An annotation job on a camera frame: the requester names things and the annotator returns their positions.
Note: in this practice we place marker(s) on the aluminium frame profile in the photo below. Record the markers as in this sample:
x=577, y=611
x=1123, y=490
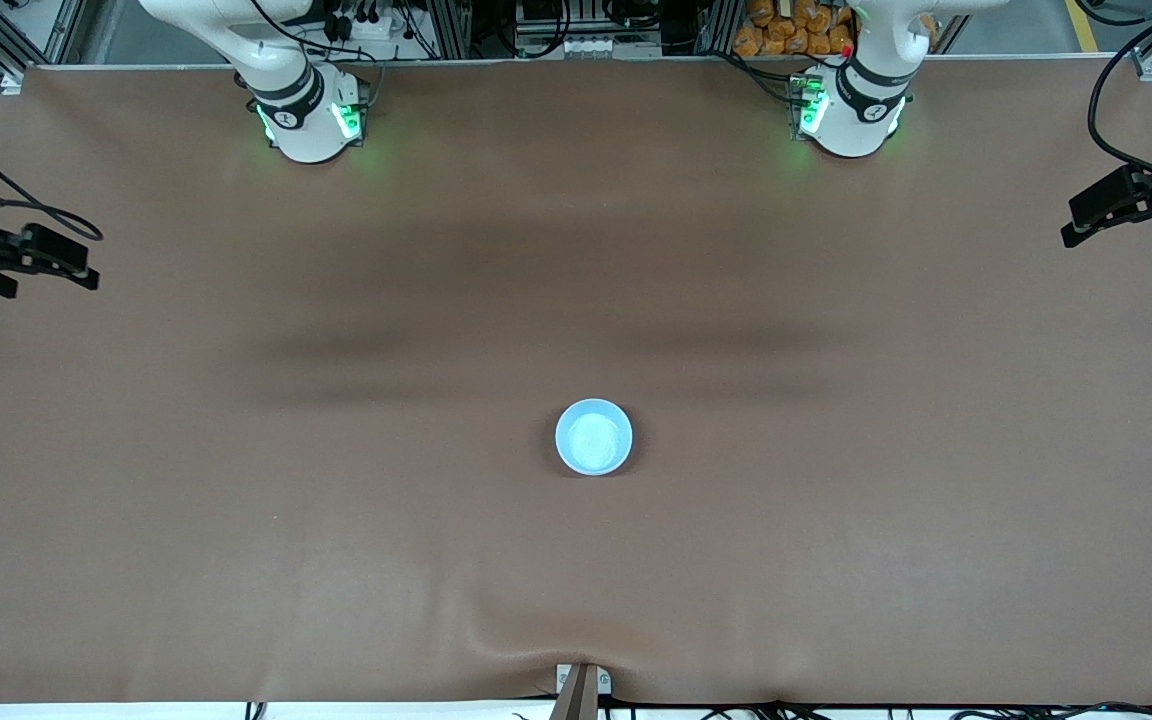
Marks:
x=451, y=30
x=11, y=40
x=718, y=28

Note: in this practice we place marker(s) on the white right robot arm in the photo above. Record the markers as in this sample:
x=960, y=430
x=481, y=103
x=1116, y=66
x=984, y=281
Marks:
x=306, y=130

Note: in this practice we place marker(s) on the brown wooden post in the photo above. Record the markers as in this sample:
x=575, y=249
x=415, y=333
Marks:
x=576, y=700

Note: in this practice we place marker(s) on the metal edge bracket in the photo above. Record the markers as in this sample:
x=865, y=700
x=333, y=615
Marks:
x=604, y=680

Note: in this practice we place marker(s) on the brown table mat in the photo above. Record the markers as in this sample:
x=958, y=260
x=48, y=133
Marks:
x=576, y=250

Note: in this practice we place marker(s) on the blue bowl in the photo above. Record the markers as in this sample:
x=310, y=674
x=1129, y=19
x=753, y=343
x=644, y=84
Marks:
x=593, y=437

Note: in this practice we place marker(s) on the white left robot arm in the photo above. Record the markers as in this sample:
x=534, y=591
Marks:
x=851, y=130

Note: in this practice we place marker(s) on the white power strip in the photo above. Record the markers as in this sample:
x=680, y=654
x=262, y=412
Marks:
x=366, y=25

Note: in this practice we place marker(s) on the orange snack bag pile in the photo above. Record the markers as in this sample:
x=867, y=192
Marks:
x=786, y=35

